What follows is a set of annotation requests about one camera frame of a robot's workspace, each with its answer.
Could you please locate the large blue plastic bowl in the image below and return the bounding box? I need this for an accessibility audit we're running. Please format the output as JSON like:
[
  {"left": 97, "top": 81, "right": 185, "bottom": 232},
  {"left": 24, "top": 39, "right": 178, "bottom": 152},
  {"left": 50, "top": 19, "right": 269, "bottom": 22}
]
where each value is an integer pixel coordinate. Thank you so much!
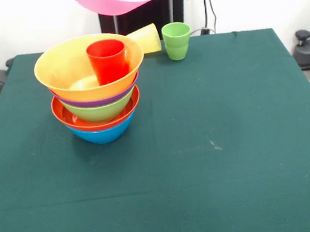
[{"left": 65, "top": 110, "right": 139, "bottom": 148}]

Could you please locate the green plastic bowl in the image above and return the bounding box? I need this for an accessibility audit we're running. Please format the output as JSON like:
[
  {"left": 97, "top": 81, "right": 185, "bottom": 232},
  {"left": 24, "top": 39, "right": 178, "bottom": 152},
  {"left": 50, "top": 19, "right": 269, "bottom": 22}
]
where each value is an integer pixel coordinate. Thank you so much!
[{"left": 59, "top": 86, "right": 140, "bottom": 127}]

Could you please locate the purple plastic bowl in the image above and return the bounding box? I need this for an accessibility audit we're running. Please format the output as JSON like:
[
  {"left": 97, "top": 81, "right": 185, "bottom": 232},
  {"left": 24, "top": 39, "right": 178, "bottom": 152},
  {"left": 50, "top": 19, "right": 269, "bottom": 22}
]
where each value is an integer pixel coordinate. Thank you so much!
[{"left": 47, "top": 70, "right": 142, "bottom": 112}]

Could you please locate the red plastic cup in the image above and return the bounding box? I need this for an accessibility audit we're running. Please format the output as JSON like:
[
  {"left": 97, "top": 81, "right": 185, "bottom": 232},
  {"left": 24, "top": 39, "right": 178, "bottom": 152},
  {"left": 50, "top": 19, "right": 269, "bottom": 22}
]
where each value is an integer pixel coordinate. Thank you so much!
[{"left": 85, "top": 37, "right": 131, "bottom": 87}]

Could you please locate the yellow plastic cup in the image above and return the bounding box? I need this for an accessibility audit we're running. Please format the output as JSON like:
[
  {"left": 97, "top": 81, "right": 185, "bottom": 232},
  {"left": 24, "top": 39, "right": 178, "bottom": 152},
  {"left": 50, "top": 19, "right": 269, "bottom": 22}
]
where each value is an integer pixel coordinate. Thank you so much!
[{"left": 125, "top": 22, "right": 163, "bottom": 56}]

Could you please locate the red-orange plastic bowl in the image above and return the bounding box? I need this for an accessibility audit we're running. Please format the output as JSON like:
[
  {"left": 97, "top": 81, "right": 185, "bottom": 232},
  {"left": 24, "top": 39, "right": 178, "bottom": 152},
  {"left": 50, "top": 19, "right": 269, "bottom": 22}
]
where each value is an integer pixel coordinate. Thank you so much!
[{"left": 49, "top": 83, "right": 144, "bottom": 136}]

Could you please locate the orange plastic bowl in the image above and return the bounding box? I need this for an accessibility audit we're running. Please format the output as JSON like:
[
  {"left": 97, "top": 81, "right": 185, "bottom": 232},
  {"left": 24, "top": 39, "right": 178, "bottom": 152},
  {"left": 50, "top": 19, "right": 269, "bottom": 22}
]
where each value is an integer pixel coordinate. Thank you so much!
[{"left": 30, "top": 28, "right": 150, "bottom": 108}]

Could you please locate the pink plastic bowl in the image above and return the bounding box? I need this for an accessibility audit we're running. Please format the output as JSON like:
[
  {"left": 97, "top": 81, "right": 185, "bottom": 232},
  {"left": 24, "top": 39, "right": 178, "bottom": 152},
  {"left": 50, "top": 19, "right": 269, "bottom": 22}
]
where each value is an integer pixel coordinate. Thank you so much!
[{"left": 68, "top": 0, "right": 179, "bottom": 21}]

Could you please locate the green plastic cup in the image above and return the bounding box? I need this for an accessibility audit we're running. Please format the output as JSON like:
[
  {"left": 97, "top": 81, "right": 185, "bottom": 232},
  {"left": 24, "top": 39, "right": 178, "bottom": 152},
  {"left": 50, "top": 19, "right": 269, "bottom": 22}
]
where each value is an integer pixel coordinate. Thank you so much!
[{"left": 160, "top": 20, "right": 195, "bottom": 63}]

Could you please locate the dark green tablecloth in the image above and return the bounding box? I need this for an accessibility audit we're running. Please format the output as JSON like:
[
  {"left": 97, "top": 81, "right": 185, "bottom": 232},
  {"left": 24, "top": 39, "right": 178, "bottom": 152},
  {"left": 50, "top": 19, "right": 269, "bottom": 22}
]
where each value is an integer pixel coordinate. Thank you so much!
[{"left": 0, "top": 22, "right": 310, "bottom": 232}]

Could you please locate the black hanging cable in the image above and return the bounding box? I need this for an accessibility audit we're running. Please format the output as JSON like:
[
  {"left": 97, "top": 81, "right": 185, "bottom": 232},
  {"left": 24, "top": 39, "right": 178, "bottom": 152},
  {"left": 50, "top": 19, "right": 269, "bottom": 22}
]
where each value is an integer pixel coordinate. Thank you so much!
[{"left": 197, "top": 0, "right": 219, "bottom": 36}]

